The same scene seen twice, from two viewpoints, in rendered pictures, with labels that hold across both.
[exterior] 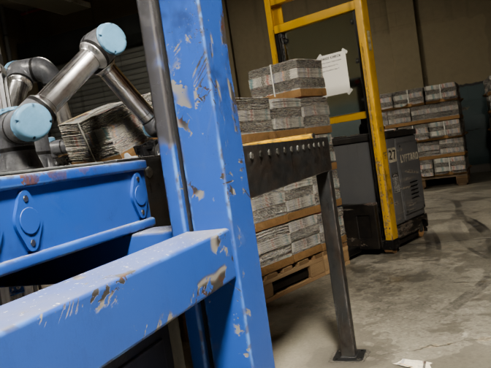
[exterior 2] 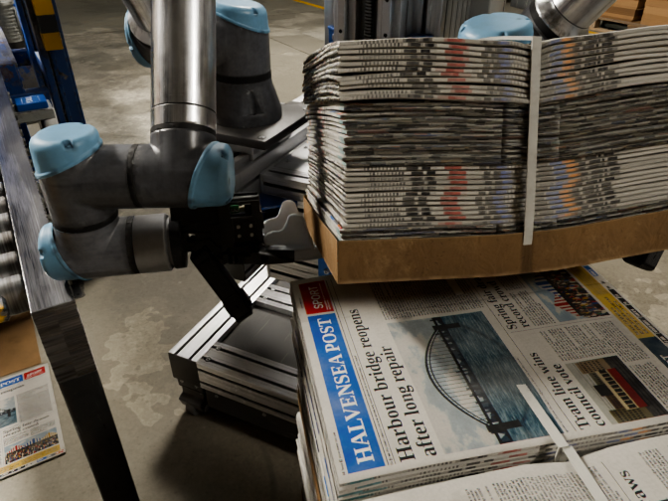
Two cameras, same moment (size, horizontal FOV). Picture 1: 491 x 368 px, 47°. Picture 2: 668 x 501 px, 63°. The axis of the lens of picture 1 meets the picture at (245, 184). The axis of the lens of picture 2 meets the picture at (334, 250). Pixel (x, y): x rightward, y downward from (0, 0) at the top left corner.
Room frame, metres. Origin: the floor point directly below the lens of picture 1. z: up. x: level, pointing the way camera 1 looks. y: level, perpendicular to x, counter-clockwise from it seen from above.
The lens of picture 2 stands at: (2.83, -0.03, 1.21)
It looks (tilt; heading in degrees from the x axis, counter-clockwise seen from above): 33 degrees down; 127
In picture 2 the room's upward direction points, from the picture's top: straight up
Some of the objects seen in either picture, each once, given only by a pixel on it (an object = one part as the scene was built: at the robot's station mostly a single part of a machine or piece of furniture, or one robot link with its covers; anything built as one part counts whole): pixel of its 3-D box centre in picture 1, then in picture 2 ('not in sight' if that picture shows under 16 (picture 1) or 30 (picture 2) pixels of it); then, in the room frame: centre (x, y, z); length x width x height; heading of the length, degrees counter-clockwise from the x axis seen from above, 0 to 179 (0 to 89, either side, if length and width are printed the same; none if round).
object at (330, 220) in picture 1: (336, 263); not in sight; (2.04, -0.28, 0.34); 0.06 x 0.06 x 0.68; 68
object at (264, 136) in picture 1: (231, 141); not in sight; (3.12, 0.04, 0.86); 0.38 x 0.29 x 0.04; 50
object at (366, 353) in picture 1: (349, 354); not in sight; (2.04, -0.28, 0.01); 0.14 x 0.13 x 0.01; 68
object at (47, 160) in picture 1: (38, 163); not in sight; (2.47, 0.87, 0.87); 0.15 x 0.15 x 0.10
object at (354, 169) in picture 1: (364, 188); not in sight; (4.19, -0.87, 0.40); 0.69 x 0.55 x 0.80; 49
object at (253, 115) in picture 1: (229, 125); not in sight; (3.13, 0.04, 0.95); 0.38 x 0.29 x 0.23; 50
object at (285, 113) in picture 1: (262, 123); not in sight; (3.35, -0.15, 0.95); 0.38 x 0.29 x 0.23; 50
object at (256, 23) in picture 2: (14, 128); (236, 35); (1.98, 0.76, 0.98); 0.13 x 0.12 x 0.14; 39
